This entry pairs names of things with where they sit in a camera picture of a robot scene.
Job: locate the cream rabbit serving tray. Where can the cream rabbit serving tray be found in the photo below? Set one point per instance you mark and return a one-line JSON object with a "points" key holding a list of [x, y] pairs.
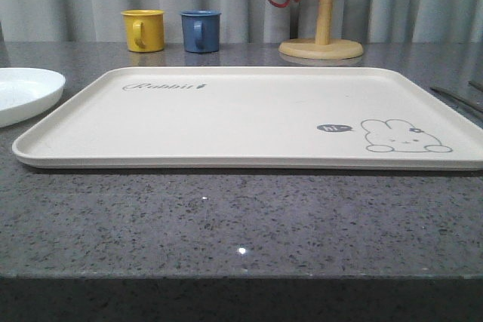
{"points": [[288, 117]]}

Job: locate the wooden mug tree stand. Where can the wooden mug tree stand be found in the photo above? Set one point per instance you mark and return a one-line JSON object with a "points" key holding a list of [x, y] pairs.
{"points": [[322, 46]]}

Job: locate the white round plate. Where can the white round plate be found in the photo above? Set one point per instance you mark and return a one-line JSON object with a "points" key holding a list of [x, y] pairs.
{"points": [[27, 92]]}

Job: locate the silver metal fork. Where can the silver metal fork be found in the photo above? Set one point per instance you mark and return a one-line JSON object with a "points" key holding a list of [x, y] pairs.
{"points": [[457, 98]]}

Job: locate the yellow enamel mug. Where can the yellow enamel mug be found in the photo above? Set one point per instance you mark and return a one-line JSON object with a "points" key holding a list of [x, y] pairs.
{"points": [[144, 30]]}

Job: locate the blue enamel mug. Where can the blue enamel mug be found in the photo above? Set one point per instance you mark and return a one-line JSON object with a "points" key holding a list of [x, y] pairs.
{"points": [[201, 31]]}

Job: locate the grey pleated curtain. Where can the grey pleated curtain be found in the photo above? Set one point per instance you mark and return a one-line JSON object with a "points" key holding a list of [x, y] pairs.
{"points": [[243, 21]]}

